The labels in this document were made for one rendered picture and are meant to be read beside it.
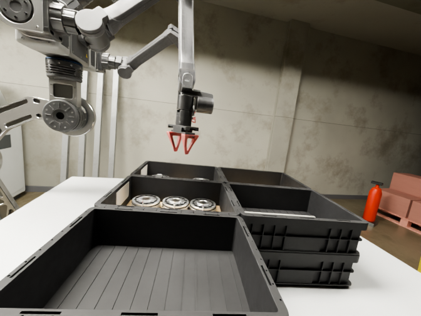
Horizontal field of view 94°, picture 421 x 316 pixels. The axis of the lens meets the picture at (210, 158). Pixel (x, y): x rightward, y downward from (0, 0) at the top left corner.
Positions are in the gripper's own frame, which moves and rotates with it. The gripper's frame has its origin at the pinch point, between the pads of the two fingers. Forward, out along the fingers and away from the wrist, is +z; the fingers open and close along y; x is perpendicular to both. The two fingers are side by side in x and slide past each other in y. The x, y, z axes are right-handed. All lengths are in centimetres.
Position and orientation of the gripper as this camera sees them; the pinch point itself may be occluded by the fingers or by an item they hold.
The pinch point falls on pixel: (181, 150)
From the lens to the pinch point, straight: 73.8
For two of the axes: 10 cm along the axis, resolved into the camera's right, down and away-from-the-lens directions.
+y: -7.4, -1.9, 6.4
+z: -1.1, 9.8, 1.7
